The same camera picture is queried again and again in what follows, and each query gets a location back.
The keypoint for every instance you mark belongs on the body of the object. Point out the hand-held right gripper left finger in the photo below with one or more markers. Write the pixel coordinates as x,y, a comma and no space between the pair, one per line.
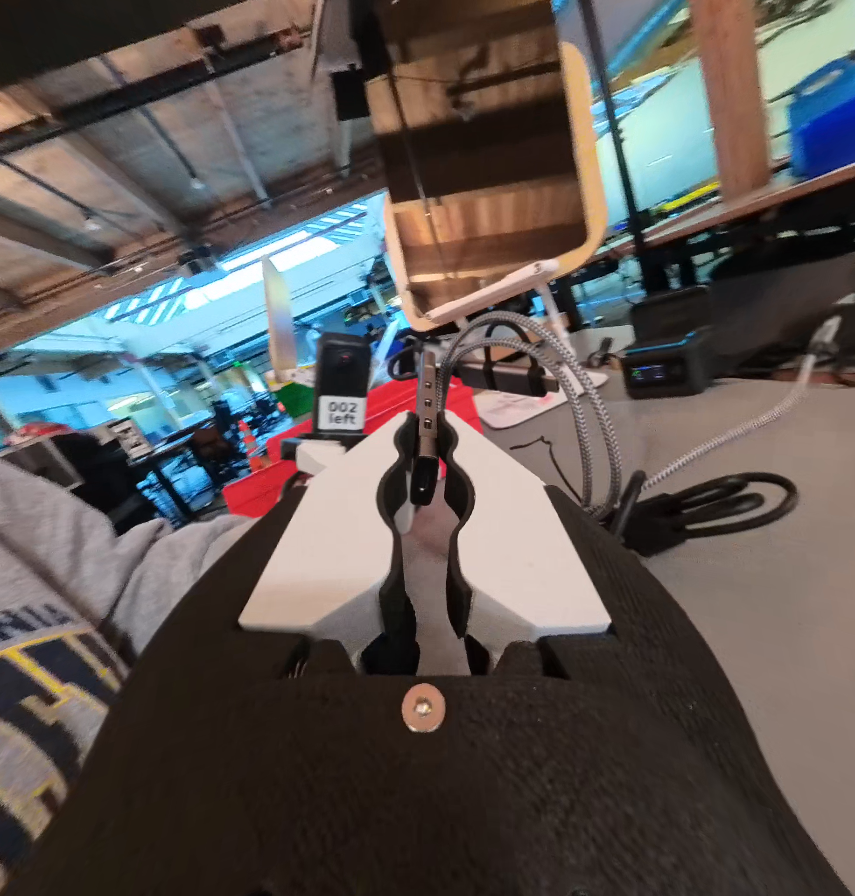
315,553

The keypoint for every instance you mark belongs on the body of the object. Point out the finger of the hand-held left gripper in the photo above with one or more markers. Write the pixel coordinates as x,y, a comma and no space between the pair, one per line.
319,458

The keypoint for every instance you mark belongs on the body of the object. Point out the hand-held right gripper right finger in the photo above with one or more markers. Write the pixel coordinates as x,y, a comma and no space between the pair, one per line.
532,553

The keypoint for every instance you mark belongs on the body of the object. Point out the person's left forearm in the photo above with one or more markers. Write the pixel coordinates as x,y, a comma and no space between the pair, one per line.
168,567

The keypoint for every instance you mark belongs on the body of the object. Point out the green bin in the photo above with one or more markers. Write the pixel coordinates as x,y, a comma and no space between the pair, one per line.
294,402

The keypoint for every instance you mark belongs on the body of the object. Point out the red plastic bin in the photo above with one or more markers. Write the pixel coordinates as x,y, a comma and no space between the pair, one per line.
392,406

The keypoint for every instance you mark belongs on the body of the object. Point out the orange traffic cone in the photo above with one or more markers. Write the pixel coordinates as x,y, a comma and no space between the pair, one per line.
249,444

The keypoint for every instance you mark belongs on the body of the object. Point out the black twist tie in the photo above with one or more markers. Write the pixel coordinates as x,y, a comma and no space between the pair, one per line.
550,455

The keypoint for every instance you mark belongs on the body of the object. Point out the black power station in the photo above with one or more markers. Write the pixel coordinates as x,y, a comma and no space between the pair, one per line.
669,350

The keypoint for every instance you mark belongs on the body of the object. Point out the wooden-top table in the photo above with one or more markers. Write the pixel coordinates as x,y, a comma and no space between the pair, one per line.
749,203

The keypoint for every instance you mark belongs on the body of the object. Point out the blue plastic bin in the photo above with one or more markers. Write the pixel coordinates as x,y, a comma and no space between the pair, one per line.
833,119

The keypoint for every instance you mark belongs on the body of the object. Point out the wooden post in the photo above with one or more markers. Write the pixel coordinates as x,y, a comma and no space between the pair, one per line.
732,91

